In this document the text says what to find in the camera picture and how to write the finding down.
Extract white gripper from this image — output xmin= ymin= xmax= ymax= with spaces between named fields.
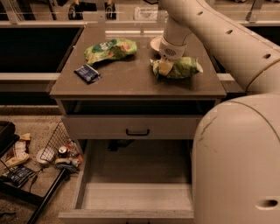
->
xmin=158 ymin=37 xmax=186 ymax=76

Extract green jalapeno chip bag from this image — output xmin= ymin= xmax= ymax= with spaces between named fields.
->
xmin=150 ymin=57 xmax=203 ymax=80

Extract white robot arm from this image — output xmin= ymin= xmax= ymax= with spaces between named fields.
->
xmin=159 ymin=0 xmax=280 ymax=224

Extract green orange chip bag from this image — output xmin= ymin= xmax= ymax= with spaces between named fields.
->
xmin=84 ymin=38 xmax=137 ymax=66

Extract grey drawer cabinet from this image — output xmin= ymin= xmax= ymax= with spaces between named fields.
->
xmin=48 ymin=22 xmax=228 ymax=224

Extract open grey drawer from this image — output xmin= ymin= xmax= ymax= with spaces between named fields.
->
xmin=59 ymin=140 xmax=194 ymax=224

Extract dark blue snack bag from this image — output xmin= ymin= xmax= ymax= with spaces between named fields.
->
xmin=0 ymin=165 xmax=35 ymax=187

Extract white paper bowl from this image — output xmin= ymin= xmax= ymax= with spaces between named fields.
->
xmin=150 ymin=37 xmax=161 ymax=53

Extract clear plastic bin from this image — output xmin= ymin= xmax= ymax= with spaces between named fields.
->
xmin=133 ymin=7 xmax=158 ymax=20

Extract blue snack packet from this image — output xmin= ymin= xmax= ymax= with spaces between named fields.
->
xmin=74 ymin=65 xmax=101 ymax=84

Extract white round lid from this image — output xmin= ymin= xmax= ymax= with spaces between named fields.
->
xmin=36 ymin=148 xmax=55 ymax=165

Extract orange white snack wrapper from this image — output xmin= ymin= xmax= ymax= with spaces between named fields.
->
xmin=4 ymin=133 xmax=31 ymax=168

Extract closed upper drawer with handle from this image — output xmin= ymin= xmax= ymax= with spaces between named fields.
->
xmin=62 ymin=115 xmax=202 ymax=139

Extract black wire basket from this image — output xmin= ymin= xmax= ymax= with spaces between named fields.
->
xmin=43 ymin=122 xmax=82 ymax=173

